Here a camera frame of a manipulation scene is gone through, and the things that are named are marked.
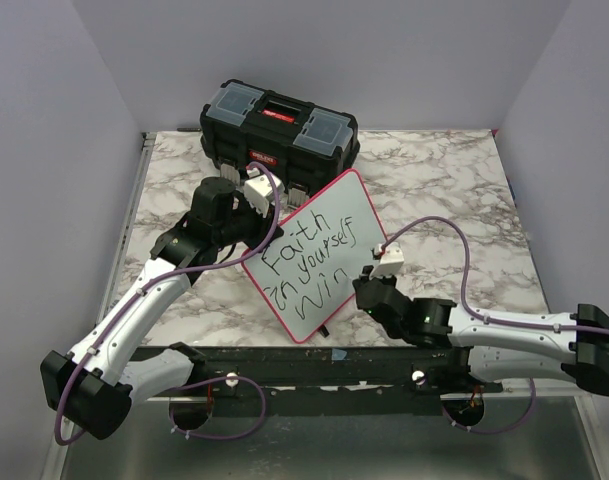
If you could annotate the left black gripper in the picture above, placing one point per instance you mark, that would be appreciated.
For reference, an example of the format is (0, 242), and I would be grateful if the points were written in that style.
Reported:
(264, 224)

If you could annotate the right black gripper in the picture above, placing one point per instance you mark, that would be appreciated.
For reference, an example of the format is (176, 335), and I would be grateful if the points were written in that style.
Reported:
(364, 277)

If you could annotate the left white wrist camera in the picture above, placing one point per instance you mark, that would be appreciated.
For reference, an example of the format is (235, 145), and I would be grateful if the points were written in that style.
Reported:
(258, 191)

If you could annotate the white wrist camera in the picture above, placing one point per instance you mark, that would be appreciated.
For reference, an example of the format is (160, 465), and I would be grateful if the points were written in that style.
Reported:
(258, 191)
(388, 260)

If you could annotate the aluminium frame rail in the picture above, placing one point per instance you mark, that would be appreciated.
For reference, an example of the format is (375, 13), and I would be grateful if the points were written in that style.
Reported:
(56, 455)

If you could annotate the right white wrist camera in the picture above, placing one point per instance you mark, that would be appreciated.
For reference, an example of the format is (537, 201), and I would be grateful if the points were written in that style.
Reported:
(388, 260)

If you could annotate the black plastic toolbox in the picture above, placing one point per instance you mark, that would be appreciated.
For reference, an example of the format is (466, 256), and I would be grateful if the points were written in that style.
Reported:
(306, 146)

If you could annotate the pink framed whiteboard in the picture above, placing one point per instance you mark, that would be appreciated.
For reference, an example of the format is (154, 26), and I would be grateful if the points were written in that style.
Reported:
(306, 275)

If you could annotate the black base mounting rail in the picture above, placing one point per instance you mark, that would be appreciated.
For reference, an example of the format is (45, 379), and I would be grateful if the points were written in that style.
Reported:
(304, 381)

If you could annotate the blue tape piece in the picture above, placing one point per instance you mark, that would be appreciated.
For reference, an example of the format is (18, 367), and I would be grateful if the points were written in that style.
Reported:
(338, 354)

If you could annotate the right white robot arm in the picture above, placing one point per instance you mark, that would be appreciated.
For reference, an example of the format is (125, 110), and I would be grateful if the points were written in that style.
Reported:
(564, 346)

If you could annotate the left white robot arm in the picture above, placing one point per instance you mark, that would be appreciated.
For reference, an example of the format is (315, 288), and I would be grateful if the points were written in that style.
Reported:
(97, 382)

